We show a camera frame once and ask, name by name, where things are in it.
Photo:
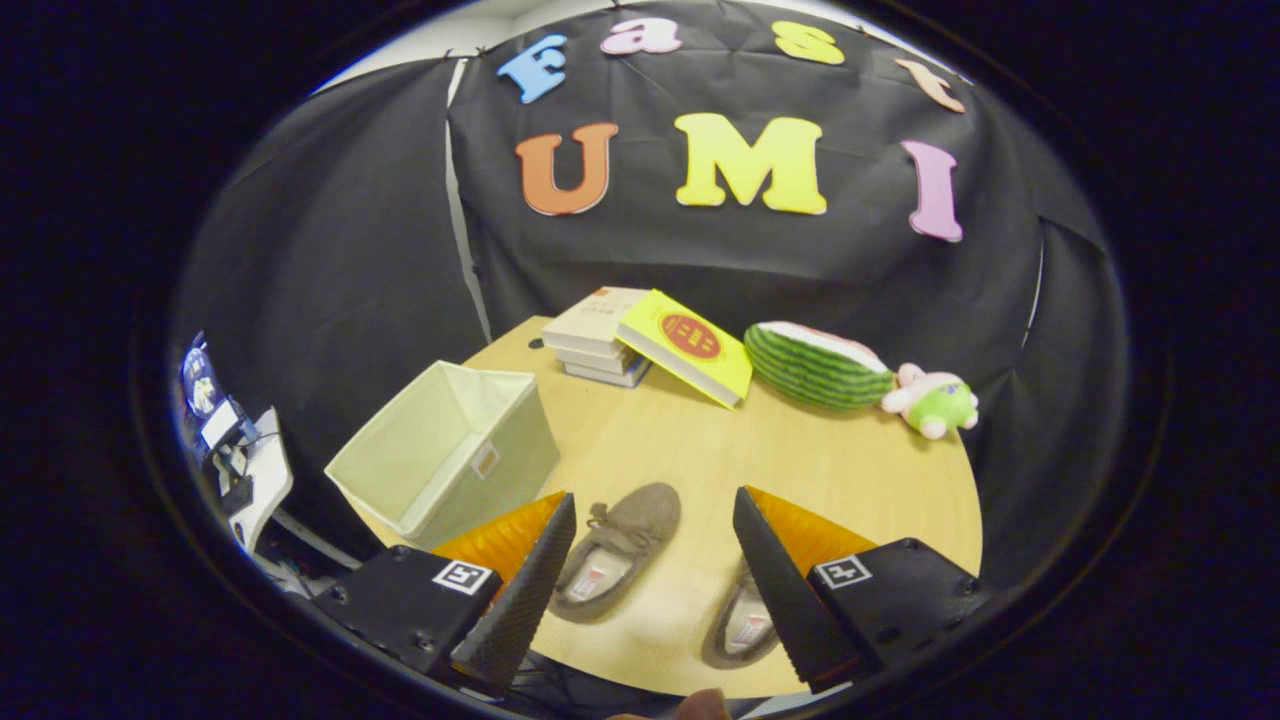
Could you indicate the pink and green plush toy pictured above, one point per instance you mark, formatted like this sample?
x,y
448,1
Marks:
x,y
940,405

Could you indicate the blue book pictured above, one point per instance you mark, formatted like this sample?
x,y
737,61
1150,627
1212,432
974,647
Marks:
x,y
610,377

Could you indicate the white book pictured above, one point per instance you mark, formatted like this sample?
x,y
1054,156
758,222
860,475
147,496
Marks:
x,y
590,360

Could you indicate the blue printed packet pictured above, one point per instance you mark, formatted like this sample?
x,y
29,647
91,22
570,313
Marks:
x,y
200,385

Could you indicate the yellow book with red label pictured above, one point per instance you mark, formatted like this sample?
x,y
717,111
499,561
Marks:
x,y
690,345

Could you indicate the watermelon slice plush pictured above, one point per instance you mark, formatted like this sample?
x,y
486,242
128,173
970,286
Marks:
x,y
810,370

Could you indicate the black backdrop cloth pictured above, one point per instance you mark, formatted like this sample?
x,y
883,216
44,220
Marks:
x,y
330,300

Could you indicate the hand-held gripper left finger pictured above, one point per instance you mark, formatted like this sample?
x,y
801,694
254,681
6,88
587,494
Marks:
x,y
530,600

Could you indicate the pale green fabric storage box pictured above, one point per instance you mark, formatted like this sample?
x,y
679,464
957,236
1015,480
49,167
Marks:
x,y
500,450

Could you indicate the beige book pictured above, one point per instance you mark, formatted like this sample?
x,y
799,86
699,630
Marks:
x,y
595,315

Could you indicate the white plastic stand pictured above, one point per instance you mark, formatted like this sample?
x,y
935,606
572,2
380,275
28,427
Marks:
x,y
265,490

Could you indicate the brown moccasin shoe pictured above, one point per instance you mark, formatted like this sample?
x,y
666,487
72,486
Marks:
x,y
640,520
740,630

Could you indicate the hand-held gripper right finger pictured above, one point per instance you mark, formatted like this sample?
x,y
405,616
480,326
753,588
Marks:
x,y
790,600

